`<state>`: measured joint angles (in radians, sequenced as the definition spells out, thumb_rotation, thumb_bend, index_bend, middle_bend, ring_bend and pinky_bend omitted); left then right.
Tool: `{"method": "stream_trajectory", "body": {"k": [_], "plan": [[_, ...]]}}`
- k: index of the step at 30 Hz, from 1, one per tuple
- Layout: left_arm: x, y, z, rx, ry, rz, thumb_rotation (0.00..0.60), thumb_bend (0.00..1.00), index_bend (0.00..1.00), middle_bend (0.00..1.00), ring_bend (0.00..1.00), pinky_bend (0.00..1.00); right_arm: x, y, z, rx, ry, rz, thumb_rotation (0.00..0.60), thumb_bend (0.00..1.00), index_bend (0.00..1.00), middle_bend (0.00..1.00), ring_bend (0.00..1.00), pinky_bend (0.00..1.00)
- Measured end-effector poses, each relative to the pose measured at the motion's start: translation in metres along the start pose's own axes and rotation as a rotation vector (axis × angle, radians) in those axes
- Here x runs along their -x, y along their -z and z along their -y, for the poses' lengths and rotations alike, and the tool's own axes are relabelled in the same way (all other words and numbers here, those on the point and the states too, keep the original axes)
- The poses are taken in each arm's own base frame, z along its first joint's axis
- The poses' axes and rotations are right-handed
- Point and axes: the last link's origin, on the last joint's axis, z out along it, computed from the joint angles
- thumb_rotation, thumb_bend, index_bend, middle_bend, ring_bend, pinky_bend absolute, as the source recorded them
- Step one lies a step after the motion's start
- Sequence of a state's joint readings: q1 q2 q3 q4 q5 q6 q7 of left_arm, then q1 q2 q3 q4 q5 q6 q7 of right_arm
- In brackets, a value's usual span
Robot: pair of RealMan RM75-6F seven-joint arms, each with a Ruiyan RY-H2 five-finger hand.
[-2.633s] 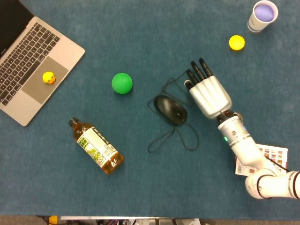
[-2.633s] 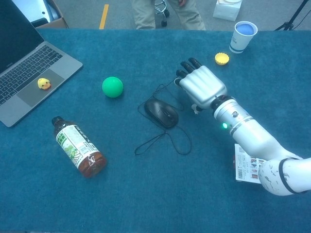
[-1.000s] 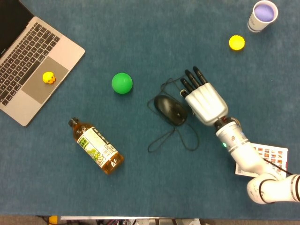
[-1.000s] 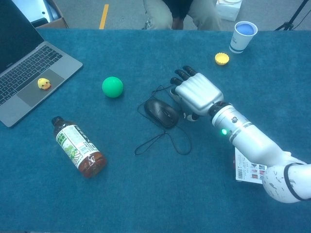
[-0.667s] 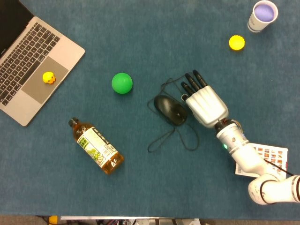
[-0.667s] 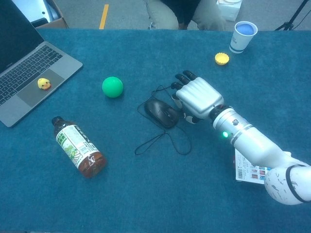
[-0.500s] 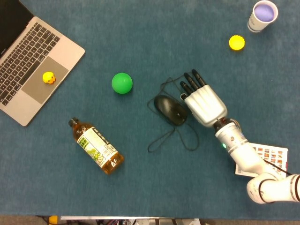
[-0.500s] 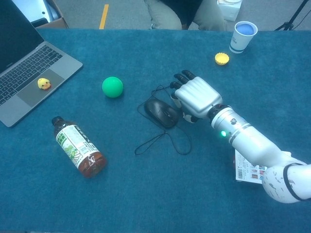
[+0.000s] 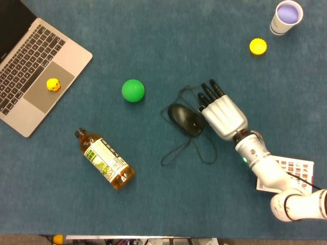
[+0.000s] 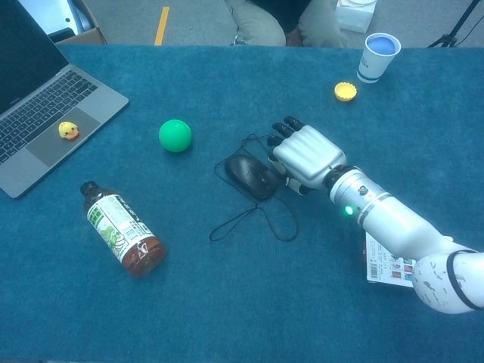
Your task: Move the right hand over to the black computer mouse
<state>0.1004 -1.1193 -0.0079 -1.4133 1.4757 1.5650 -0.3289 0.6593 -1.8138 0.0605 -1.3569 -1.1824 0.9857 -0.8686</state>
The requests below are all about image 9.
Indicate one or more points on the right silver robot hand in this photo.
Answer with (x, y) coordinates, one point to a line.
(224, 118)

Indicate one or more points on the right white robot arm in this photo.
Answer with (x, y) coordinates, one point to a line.
(270, 173)

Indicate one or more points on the black computer mouse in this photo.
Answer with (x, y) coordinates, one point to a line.
(185, 120)

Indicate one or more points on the yellow bottle cap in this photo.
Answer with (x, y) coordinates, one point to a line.
(258, 46)

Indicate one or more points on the white printed card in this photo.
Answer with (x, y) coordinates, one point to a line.
(301, 169)

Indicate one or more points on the green ball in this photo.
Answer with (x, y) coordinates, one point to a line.
(132, 90)

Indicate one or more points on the blue table cloth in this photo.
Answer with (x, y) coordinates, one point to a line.
(163, 204)

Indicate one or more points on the white paper cup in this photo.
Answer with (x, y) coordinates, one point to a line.
(286, 16)

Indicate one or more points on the tea bottle with green label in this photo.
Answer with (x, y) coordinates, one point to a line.
(106, 159)

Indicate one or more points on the yellow rubber duck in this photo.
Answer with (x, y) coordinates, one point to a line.
(53, 84)

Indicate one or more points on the silver laptop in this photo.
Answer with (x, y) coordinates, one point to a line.
(33, 69)

